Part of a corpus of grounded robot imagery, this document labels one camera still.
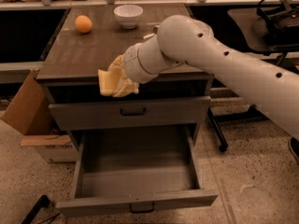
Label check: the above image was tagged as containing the black side table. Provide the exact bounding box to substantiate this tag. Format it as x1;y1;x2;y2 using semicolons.
207;8;299;152

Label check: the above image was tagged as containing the black shoe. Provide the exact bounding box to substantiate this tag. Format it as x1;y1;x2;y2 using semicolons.
289;137;299;163

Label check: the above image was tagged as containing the white bowl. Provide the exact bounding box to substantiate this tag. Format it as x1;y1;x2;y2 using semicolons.
114;5;143;29

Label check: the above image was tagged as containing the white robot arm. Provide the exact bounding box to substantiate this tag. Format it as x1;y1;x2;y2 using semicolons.
112;15;299;139

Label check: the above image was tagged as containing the black headset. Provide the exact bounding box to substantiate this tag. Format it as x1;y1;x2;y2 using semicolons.
256;0;299;39

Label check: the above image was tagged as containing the closed grey top drawer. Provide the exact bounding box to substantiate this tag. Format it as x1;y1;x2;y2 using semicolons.
49;96;210;131

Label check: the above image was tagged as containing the black floor cable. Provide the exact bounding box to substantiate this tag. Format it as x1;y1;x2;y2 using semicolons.
21;194;62;224

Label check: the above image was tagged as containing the orange fruit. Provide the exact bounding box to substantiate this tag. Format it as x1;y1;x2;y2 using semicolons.
75;15;93;34

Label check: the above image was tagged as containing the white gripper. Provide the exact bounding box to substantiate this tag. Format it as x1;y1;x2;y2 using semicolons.
108;43;157;98

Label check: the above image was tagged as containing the crushed blue soda can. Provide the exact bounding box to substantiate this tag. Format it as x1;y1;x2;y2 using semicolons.
153;25;160;34

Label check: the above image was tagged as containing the brown cardboard box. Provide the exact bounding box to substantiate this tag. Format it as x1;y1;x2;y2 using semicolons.
2;70;53;135

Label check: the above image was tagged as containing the open grey middle drawer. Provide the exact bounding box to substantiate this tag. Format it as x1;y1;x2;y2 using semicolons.
57;124;218;217

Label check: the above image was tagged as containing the white cardboard box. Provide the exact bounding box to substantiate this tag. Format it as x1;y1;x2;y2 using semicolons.
21;134;78;162

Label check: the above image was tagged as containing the grey drawer cabinet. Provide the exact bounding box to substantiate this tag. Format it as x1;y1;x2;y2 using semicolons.
37;4;212;144

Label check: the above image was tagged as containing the yellow sponge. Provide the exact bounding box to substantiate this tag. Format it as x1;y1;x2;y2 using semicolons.
98;68;124;97

